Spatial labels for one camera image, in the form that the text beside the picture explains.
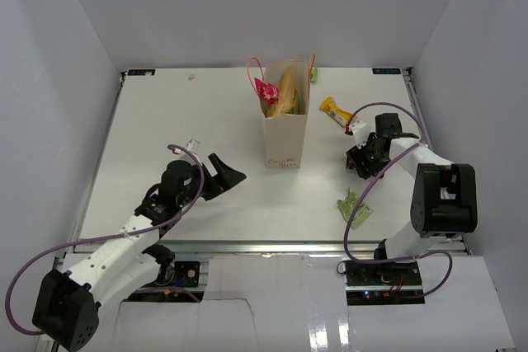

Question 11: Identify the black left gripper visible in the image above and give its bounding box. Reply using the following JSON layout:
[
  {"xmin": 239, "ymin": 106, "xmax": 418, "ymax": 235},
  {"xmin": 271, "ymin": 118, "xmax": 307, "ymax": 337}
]
[{"xmin": 177, "ymin": 153, "xmax": 245, "ymax": 208}]

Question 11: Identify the green snack packet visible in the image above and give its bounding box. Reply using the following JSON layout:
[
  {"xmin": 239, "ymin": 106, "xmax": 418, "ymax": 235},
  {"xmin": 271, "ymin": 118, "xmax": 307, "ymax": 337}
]
[{"xmin": 336, "ymin": 187, "xmax": 375, "ymax": 229}]

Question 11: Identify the red snack packet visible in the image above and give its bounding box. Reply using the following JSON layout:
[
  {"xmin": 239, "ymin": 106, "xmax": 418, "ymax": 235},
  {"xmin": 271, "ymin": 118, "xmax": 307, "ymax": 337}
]
[{"xmin": 254, "ymin": 77, "xmax": 280, "ymax": 106}]

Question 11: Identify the brown kraft chips bag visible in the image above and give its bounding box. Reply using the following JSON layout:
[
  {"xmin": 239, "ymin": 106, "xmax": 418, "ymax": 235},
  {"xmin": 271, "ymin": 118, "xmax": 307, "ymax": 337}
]
[{"xmin": 266, "ymin": 66, "xmax": 298, "ymax": 118}]

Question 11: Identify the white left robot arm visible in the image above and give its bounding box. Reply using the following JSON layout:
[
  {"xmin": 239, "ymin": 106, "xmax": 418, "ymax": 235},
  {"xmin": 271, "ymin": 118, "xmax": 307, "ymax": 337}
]
[{"xmin": 32, "ymin": 152, "xmax": 246, "ymax": 351}]

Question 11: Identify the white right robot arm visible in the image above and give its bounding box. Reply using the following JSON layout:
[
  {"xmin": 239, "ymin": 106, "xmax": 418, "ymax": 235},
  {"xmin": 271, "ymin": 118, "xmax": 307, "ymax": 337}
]
[{"xmin": 345, "ymin": 113, "xmax": 478, "ymax": 285}]

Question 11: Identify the beige paper gift bag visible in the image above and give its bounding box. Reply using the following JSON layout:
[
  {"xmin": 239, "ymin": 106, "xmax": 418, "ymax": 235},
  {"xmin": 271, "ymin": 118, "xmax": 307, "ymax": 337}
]
[{"xmin": 246, "ymin": 57, "xmax": 315, "ymax": 169}]

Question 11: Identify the yellow snack bar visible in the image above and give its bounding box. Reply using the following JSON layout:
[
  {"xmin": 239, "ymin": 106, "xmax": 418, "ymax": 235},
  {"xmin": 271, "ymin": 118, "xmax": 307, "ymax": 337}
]
[{"xmin": 319, "ymin": 96, "xmax": 356, "ymax": 128}]

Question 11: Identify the green yellow candy wrapper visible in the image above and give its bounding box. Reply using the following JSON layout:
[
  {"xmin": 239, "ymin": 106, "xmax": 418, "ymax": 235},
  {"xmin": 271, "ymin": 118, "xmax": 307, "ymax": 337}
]
[{"xmin": 310, "ymin": 68, "xmax": 318, "ymax": 83}]

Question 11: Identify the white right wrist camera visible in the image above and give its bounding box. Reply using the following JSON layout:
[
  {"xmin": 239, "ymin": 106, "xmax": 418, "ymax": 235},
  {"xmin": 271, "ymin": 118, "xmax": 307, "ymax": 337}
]
[{"xmin": 345, "ymin": 119, "xmax": 371, "ymax": 148}]

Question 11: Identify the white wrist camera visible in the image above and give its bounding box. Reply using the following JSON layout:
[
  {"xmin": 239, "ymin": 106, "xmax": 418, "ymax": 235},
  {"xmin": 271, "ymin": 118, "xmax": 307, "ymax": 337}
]
[
  {"xmin": 345, "ymin": 119, "xmax": 371, "ymax": 148},
  {"xmin": 167, "ymin": 139, "xmax": 203, "ymax": 167}
]

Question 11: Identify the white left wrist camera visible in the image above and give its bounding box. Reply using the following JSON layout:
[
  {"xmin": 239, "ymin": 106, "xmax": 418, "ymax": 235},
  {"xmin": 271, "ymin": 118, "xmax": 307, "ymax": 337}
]
[{"xmin": 167, "ymin": 139, "xmax": 203, "ymax": 167}]

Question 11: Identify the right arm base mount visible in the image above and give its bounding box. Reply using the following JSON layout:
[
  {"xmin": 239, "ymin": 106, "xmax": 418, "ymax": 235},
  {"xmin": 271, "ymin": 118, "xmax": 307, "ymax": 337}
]
[{"xmin": 336, "ymin": 260, "xmax": 425, "ymax": 307}]

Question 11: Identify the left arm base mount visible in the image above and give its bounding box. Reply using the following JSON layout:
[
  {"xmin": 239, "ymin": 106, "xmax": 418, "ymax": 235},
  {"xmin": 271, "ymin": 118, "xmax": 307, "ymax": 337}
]
[{"xmin": 126, "ymin": 261, "xmax": 204, "ymax": 303}]

